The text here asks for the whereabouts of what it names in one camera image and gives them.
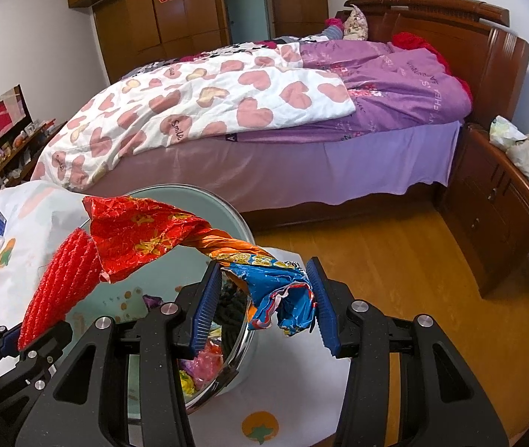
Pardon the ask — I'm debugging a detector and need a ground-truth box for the brown wooden wardrobe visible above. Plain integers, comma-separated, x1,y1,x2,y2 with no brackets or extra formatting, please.
66,0,329,85

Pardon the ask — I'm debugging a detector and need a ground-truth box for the round metal bin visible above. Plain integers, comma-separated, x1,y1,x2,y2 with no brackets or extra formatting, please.
66,185,258,414

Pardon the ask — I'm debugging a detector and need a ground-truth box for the white floral packet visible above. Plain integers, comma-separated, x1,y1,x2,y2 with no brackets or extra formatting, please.
489,115,528,152

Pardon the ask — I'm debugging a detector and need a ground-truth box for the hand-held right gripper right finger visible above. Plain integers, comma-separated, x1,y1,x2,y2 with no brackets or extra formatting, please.
305,257,510,447

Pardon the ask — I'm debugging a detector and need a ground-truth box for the white orange print tablecloth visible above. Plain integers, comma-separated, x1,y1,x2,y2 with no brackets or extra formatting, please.
0,181,356,447

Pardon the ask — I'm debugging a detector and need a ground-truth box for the purple duvet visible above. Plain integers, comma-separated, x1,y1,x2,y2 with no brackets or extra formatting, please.
225,39,474,143

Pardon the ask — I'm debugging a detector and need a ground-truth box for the wooden bed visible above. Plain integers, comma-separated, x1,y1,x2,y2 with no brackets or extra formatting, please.
32,0,529,231

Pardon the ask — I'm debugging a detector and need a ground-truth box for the red knitted blanket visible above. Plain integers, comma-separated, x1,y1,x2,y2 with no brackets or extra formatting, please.
392,32,472,98

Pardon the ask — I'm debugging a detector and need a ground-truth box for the white heart print blanket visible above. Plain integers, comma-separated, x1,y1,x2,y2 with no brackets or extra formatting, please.
32,49,357,191

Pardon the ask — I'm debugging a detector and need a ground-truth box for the red orange blue wrapper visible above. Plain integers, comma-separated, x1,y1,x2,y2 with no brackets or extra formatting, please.
82,196,317,338

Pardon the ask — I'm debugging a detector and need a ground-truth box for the red foam net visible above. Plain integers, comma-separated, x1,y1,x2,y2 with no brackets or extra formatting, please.
18,228,102,351

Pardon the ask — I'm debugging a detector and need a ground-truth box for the wooden nightstand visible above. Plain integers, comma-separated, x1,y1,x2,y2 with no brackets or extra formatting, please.
437,123,529,296

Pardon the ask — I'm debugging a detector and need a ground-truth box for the wooden shelf unit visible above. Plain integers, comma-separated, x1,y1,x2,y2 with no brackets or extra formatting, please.
0,121,67,191

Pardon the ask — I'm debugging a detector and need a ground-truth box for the pink transparent plastic bag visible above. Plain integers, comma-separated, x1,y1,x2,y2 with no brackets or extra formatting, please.
189,347,225,375

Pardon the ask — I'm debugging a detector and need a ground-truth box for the floral pillow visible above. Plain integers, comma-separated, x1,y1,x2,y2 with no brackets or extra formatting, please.
343,4,368,40

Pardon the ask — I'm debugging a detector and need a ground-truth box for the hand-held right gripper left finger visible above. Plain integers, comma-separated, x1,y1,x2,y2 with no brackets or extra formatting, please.
15,261,223,447

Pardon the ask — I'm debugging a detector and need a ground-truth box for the yellow wrapper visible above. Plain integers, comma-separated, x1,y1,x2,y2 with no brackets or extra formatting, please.
178,370,202,399

